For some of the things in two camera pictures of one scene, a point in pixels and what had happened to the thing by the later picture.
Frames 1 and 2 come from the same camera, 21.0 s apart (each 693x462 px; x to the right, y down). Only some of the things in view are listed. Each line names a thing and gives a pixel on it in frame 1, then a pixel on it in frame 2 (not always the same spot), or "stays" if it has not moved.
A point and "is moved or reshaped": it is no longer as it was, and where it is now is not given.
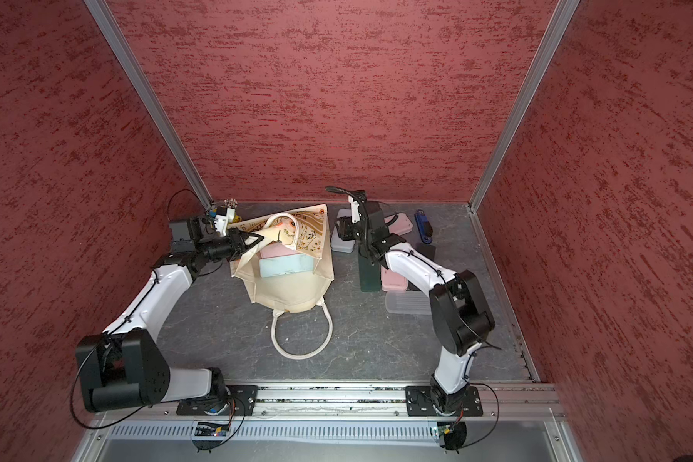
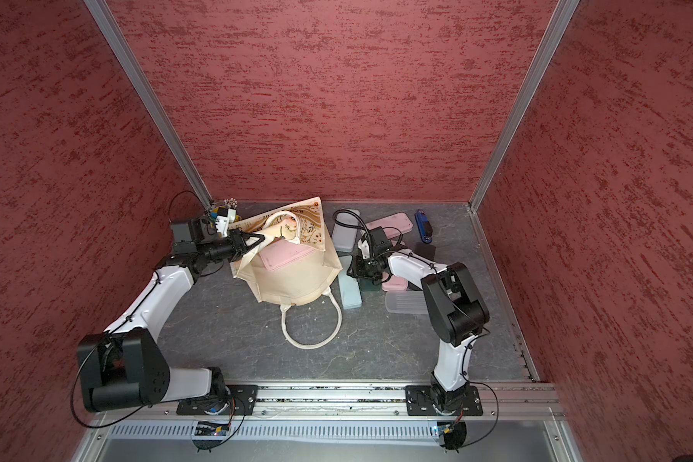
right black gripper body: x=350 y=231 → x=368 y=269
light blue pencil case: x=293 y=264 → x=350 y=291
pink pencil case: x=398 y=223 stays
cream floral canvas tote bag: x=290 y=266 is moved or reshaped
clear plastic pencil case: x=408 y=302 stays
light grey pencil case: x=337 y=243 stays
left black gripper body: x=229 y=246 stays
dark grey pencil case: x=426 y=248 stays
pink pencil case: x=392 y=281 stays
